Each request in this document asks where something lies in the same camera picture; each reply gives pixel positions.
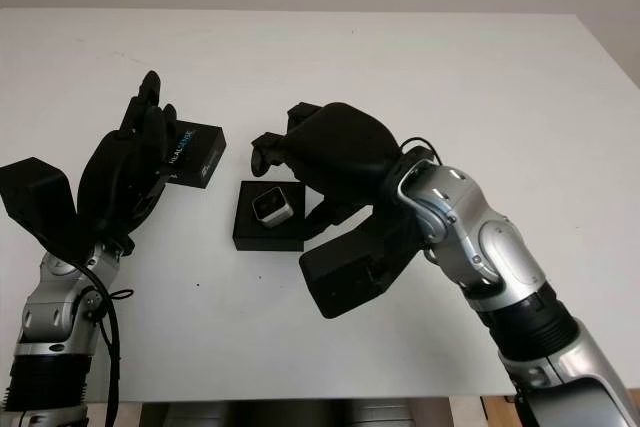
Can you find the black box base with insert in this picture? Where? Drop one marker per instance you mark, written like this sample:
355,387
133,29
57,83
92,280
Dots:
250,242

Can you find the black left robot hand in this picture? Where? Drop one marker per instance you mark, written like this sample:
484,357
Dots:
120,172

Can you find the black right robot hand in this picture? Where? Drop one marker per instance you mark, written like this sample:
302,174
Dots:
345,152

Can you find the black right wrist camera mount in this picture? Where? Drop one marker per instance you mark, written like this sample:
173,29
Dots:
345,277

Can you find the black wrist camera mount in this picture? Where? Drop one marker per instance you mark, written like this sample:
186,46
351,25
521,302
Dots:
30,192
345,277

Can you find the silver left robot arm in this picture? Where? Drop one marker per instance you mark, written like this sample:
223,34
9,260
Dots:
52,307

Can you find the small silver cube camera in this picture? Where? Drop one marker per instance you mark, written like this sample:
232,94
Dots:
272,208

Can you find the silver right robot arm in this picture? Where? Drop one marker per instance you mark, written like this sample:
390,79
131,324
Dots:
505,247

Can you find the black printed box lid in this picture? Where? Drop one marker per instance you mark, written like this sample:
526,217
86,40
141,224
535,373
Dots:
197,157

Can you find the dark grey robot torso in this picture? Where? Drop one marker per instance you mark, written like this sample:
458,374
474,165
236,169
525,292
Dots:
280,414

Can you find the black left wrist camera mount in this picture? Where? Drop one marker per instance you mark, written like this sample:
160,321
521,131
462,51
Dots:
30,192

